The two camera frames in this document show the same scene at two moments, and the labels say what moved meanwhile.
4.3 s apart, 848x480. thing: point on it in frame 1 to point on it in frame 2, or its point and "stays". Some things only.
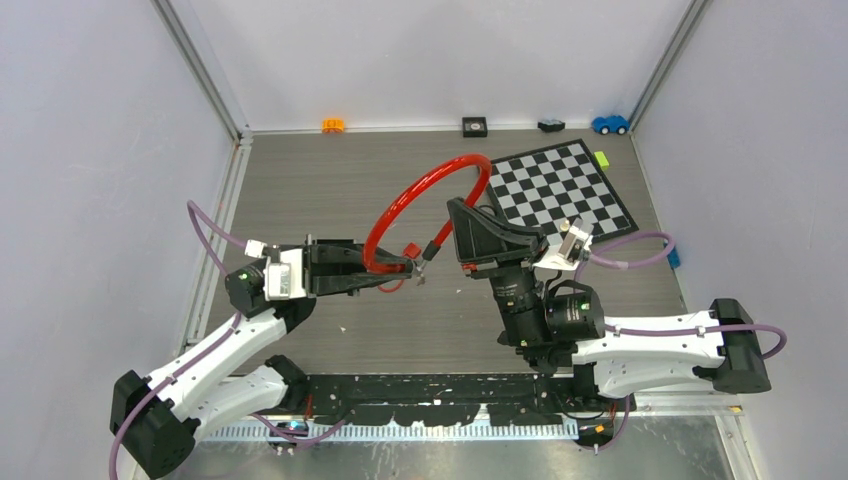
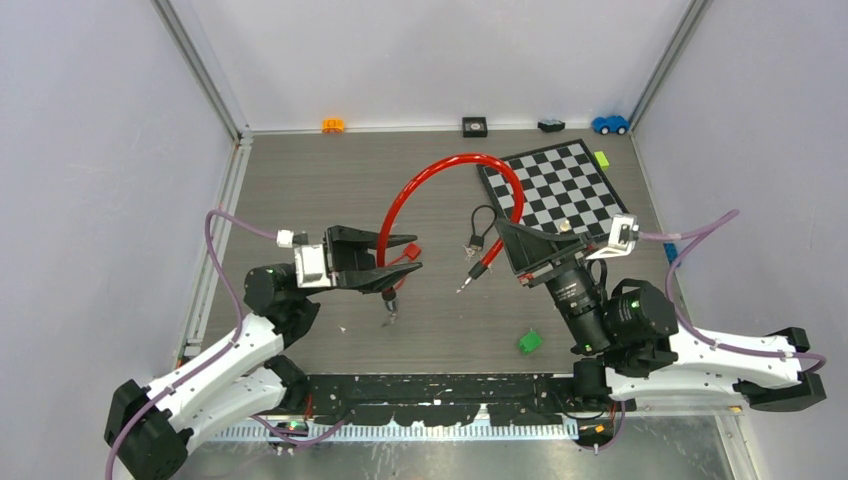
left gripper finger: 352,255 to 365,238
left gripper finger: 344,283 stays
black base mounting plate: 434,399 stays
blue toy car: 611,124 stays
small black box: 474,127 stays
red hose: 370,254 to 389,296
